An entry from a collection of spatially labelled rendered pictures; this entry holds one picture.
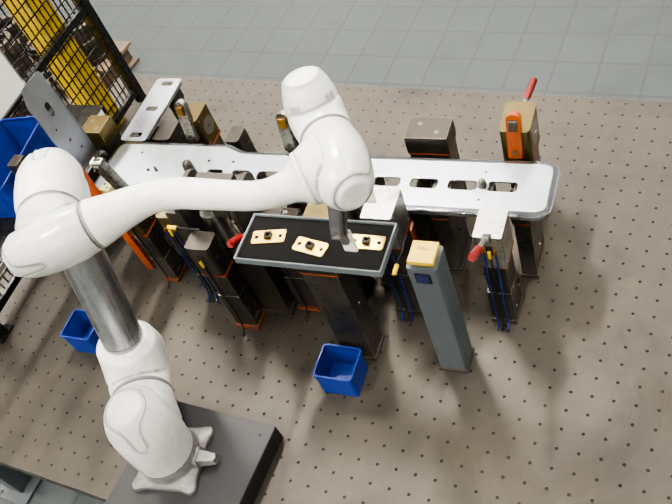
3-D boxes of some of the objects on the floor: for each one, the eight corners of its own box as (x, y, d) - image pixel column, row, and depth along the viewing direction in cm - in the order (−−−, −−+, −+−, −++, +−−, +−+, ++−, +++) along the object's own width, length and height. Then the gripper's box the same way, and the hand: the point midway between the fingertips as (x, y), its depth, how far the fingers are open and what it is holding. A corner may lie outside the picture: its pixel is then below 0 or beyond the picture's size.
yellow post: (208, 222, 367) (-82, -243, 217) (193, 253, 357) (-122, -210, 207) (175, 219, 374) (-127, -232, 224) (159, 250, 364) (-168, -200, 215)
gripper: (331, 206, 150) (360, 273, 166) (369, 113, 163) (392, 183, 179) (295, 204, 153) (327, 270, 169) (336, 113, 166) (362, 182, 182)
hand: (359, 222), depth 173 cm, fingers open, 13 cm apart
